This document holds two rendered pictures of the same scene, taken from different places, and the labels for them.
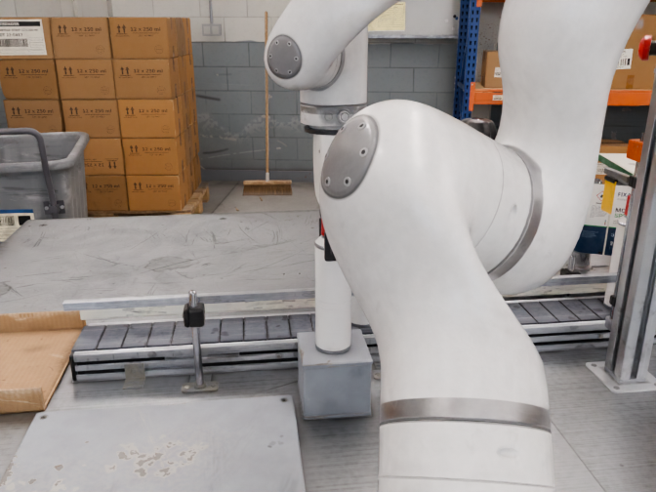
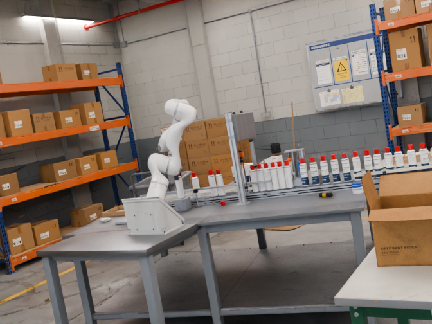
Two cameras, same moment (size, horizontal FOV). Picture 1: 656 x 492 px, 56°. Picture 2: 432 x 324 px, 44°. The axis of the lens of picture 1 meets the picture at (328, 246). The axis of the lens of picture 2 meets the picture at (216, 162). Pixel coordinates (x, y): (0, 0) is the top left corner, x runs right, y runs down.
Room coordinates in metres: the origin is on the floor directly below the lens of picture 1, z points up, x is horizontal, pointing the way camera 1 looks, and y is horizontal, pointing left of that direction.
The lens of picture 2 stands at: (-2.67, -2.07, 1.55)
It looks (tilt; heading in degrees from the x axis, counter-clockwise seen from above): 6 degrees down; 26
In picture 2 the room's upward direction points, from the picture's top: 10 degrees counter-clockwise
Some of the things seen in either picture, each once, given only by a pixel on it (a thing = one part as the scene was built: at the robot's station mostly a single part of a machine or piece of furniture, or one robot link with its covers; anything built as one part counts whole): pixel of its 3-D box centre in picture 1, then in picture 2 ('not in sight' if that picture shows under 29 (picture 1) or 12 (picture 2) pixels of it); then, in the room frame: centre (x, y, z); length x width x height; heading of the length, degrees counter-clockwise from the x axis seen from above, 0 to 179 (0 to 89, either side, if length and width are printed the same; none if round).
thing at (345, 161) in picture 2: not in sight; (346, 167); (1.10, -1.19, 0.98); 0.05 x 0.05 x 0.20
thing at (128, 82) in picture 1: (110, 120); (213, 166); (4.49, 1.55, 0.70); 1.20 x 0.82 x 1.39; 91
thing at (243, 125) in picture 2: not in sight; (242, 126); (0.93, -0.53, 1.38); 0.17 x 0.10 x 0.19; 152
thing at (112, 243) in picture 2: not in sight; (133, 233); (0.27, 0.09, 0.81); 0.90 x 0.90 x 0.04; 86
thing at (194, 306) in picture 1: (196, 333); not in sight; (0.85, 0.20, 0.91); 0.07 x 0.03 x 0.16; 7
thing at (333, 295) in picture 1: (333, 280); (179, 184); (0.80, -0.01, 1.02); 0.05 x 0.05 x 0.20
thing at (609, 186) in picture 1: (608, 194); not in sight; (0.99, -0.46, 1.09); 0.03 x 0.01 x 0.06; 7
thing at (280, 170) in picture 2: not in sight; (281, 175); (1.04, -0.73, 0.98); 0.05 x 0.05 x 0.20
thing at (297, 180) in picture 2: not in sight; (296, 167); (1.15, -0.82, 1.01); 0.14 x 0.13 x 0.26; 97
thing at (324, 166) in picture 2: not in sight; (324, 170); (1.08, -1.05, 0.98); 0.05 x 0.05 x 0.20
